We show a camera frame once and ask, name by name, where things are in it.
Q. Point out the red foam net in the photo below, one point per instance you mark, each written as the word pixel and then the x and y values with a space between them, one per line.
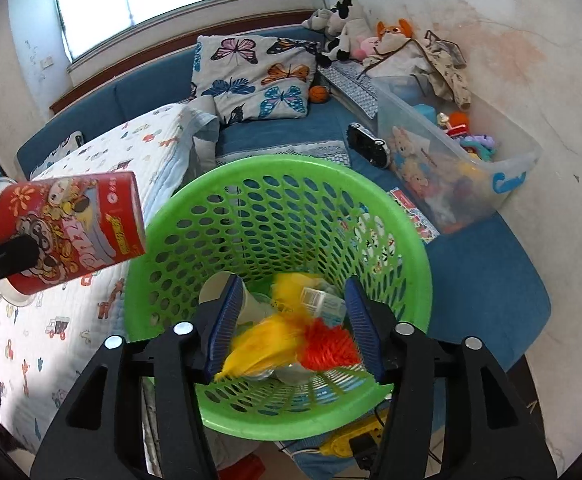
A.
pixel 331 347

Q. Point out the green plastic basket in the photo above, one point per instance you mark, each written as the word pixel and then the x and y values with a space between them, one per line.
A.
pixel 281 166

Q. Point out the purple toy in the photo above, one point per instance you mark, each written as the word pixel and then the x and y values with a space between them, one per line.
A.
pixel 478 146

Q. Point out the red printed snack cup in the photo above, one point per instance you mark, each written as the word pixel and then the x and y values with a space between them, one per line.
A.
pixel 81 220

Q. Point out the clear plastic storage box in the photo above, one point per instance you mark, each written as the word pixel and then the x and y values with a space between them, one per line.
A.
pixel 436 180

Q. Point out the white paper cup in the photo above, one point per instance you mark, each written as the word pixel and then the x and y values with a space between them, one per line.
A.
pixel 213 285

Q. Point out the black white cow plush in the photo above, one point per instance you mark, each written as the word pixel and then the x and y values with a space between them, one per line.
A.
pixel 346 25

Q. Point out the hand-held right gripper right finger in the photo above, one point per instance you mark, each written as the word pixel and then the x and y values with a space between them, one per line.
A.
pixel 363 325

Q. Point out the beige patterned cloth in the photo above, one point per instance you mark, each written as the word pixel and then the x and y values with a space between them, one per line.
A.
pixel 446 67

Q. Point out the cartoon printed blanket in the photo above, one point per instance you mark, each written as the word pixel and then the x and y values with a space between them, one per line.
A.
pixel 71 335

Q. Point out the butterfly print pillow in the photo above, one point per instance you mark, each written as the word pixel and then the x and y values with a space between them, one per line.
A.
pixel 251 75

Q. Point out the grey patterned cushion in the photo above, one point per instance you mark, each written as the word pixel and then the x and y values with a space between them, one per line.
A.
pixel 356 90

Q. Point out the small orange toy basketball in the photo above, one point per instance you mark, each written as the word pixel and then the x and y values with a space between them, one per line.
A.
pixel 319 94

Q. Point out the yellow snack packet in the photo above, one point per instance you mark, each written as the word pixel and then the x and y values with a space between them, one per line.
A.
pixel 261 345

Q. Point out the white wall switch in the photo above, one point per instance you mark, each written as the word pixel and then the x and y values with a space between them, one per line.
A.
pixel 47 62

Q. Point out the grey plush toy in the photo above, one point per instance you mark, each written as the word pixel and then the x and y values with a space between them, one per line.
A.
pixel 316 21

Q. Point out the orange fox plush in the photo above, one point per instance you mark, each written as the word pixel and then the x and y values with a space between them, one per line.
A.
pixel 393 31

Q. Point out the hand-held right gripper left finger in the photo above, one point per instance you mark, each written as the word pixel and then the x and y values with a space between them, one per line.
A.
pixel 226 325

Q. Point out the clear plastic bowl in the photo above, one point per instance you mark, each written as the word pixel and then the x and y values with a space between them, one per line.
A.
pixel 291 375

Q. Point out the pink plush toy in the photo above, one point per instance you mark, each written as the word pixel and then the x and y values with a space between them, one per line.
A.
pixel 366 47

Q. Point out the red toy figure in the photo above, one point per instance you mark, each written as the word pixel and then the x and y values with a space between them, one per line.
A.
pixel 455 124

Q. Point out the brown wooden window ledge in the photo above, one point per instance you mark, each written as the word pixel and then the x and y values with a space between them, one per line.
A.
pixel 58 102

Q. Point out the blue sofa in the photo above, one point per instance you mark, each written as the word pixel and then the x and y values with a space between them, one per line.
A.
pixel 471 270

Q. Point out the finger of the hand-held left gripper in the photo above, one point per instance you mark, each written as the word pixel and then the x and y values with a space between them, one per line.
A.
pixel 6 260

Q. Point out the black handheld device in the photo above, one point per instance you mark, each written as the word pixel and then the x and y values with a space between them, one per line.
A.
pixel 368 145

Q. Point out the red picture card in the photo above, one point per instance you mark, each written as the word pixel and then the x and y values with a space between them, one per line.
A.
pixel 413 215

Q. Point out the yellow power strip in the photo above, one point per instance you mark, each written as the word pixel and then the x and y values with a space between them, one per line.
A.
pixel 338 445

